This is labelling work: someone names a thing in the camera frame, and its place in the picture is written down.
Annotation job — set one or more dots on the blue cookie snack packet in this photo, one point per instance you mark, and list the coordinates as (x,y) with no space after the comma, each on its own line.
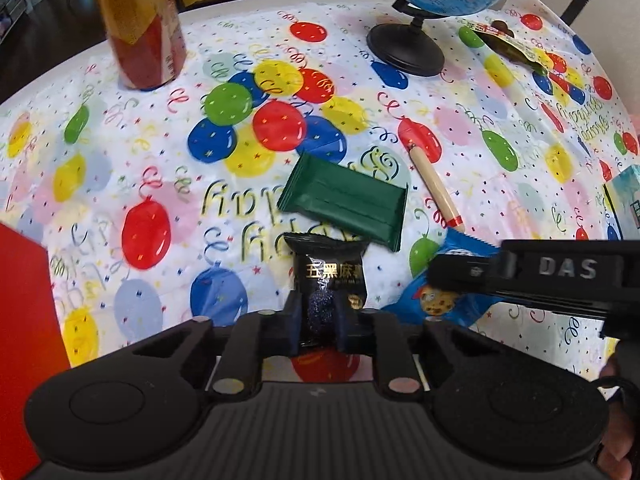
(421,300)

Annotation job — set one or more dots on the green snack packet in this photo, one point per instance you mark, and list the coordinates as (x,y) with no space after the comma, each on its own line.
(354,202)

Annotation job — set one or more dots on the orange juice bottle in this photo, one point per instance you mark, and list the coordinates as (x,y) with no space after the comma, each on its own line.
(147,40)

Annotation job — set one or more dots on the balloon pattern tablecloth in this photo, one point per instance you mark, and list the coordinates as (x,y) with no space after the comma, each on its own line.
(162,205)

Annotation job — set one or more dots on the red and white cardboard box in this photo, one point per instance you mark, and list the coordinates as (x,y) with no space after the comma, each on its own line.
(32,349)

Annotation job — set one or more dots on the person right hand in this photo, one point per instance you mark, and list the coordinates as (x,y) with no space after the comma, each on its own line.
(616,445)

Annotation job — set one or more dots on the black sesame snack packet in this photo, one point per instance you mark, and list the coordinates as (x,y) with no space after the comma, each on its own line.
(325,268)

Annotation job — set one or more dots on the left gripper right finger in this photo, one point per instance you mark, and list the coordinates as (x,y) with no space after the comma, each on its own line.
(378,335)

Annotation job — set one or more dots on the dark wrapper near globe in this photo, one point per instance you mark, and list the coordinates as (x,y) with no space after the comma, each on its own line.
(500,38)

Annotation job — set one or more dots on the sausage stick snack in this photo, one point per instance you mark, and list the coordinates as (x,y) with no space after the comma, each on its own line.
(437,189)

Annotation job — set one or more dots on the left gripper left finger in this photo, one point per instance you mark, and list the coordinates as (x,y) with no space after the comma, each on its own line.
(241,349)

